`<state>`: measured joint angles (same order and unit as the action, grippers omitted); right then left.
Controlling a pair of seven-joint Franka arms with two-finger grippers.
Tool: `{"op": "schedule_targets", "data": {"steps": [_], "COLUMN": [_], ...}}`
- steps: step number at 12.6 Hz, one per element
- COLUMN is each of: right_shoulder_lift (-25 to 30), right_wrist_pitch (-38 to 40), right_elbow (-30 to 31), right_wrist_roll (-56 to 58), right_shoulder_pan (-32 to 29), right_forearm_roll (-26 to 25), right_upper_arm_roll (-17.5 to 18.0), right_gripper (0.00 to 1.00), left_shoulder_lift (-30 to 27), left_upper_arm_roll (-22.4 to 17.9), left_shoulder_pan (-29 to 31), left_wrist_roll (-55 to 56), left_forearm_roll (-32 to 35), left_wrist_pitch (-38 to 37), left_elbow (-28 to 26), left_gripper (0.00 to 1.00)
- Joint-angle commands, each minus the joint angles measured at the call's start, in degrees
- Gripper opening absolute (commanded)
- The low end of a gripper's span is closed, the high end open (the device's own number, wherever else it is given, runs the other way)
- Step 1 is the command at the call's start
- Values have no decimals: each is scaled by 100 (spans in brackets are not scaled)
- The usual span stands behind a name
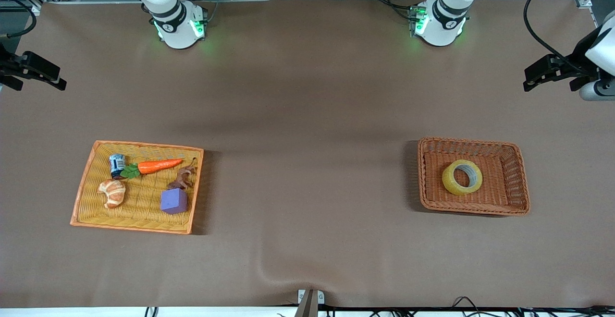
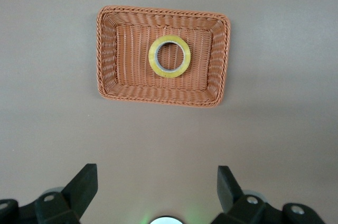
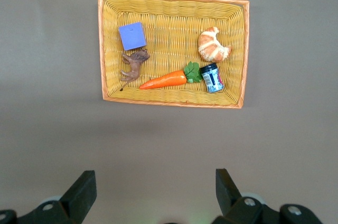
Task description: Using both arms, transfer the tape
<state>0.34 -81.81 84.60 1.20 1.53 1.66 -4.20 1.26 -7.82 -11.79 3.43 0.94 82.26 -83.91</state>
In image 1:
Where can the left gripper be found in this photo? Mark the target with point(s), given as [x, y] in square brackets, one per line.
[583, 53]

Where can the yellow tape roll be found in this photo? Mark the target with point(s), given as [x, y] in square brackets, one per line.
[450, 182]

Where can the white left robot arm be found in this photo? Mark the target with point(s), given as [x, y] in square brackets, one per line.
[447, 5]

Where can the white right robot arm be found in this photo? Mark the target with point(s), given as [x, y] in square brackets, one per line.
[173, 19]

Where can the small blue-labelled jar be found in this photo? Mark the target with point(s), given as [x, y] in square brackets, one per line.
[116, 164]

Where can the brown wicker basket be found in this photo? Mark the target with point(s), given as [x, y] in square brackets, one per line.
[504, 187]

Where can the toy croissant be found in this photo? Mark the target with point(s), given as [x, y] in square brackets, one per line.
[113, 193]

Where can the orange toy carrot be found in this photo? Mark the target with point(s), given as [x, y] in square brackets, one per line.
[156, 166]

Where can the orange-rimmed wicker tray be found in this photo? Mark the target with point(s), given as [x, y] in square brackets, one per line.
[139, 201]

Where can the brown toy lion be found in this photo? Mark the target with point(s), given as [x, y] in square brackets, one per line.
[181, 178]

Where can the purple foam cube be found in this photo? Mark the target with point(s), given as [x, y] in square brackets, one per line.
[174, 201]

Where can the brown table cloth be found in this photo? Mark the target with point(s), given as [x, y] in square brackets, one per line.
[288, 240]

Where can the metal table edge clamp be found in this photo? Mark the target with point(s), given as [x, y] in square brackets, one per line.
[311, 300]

